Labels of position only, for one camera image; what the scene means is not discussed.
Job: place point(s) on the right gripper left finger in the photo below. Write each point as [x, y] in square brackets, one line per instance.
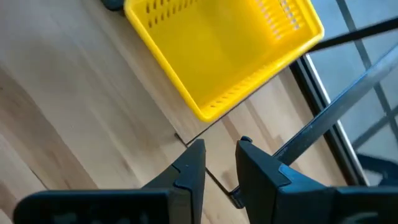
[109, 207]

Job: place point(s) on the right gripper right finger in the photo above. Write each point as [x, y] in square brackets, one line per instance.
[295, 205]

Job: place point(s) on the yellow plastic basket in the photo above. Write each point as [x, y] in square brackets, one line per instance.
[217, 53]

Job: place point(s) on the black plastic basket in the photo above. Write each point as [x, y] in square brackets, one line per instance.
[112, 3]

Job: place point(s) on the wooden shelf with black frame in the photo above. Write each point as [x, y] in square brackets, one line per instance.
[342, 104]

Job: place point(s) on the black aluminium frame rail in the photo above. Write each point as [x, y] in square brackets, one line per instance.
[314, 93]

